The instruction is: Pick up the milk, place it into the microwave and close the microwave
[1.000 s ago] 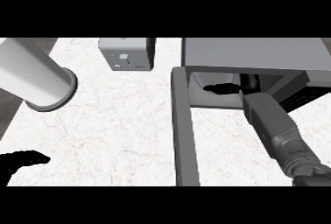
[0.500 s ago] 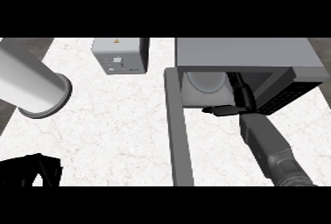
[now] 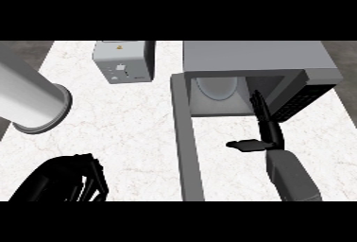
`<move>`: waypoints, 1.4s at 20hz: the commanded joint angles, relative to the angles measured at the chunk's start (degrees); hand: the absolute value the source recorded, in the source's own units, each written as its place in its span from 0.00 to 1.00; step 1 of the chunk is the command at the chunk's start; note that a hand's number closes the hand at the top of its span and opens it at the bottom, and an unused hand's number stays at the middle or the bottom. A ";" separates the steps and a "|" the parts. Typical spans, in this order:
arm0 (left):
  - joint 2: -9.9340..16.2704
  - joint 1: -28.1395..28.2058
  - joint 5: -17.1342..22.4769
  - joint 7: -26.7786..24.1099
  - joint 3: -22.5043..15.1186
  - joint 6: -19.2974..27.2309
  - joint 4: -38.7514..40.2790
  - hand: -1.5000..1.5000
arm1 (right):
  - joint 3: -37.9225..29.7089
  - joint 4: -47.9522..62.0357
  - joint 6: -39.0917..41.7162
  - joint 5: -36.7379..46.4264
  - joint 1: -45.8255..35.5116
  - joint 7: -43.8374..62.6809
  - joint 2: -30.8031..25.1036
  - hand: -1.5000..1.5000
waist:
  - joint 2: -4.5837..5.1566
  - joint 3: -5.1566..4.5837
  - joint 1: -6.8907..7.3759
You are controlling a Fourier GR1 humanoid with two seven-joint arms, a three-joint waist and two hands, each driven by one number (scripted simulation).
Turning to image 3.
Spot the glass microwave turntable plate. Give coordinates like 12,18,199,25
195,77,241,102

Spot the grey toaster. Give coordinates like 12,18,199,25
90,41,158,85

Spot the grey microwave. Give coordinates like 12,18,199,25
182,41,344,124

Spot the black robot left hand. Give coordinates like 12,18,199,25
9,153,112,202

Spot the grey microwave door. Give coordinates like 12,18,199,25
168,73,207,202

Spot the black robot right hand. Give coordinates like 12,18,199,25
224,90,286,153

